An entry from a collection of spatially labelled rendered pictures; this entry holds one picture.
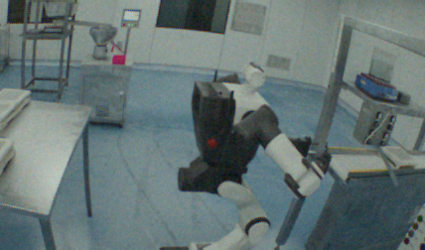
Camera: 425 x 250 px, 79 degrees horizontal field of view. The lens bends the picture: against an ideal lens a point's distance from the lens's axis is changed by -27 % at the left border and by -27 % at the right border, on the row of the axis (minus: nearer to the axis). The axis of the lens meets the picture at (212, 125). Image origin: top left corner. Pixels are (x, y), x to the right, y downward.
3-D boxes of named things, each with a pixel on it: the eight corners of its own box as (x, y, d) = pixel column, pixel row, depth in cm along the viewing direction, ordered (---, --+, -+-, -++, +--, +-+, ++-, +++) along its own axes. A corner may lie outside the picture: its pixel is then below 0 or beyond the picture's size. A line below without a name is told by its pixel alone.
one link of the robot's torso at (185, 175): (180, 197, 149) (185, 164, 143) (176, 182, 161) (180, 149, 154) (239, 198, 157) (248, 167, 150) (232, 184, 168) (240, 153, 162)
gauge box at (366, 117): (361, 145, 148) (373, 108, 140) (352, 136, 157) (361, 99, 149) (387, 146, 153) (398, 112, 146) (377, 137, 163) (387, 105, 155)
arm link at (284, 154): (324, 175, 107) (286, 127, 115) (296, 200, 109) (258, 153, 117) (325, 177, 117) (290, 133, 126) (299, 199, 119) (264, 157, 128)
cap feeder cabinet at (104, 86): (76, 126, 364) (79, 63, 335) (82, 108, 414) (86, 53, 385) (125, 130, 381) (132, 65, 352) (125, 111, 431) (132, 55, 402)
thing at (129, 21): (115, 58, 379) (123, 8, 355) (115, 56, 388) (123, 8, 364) (133, 58, 386) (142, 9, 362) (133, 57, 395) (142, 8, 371)
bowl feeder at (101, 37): (83, 61, 349) (87, 30, 335) (88, 54, 381) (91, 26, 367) (122, 62, 363) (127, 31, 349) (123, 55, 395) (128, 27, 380)
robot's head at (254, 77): (246, 90, 136) (250, 69, 132) (238, 82, 145) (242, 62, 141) (261, 92, 137) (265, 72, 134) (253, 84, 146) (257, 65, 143)
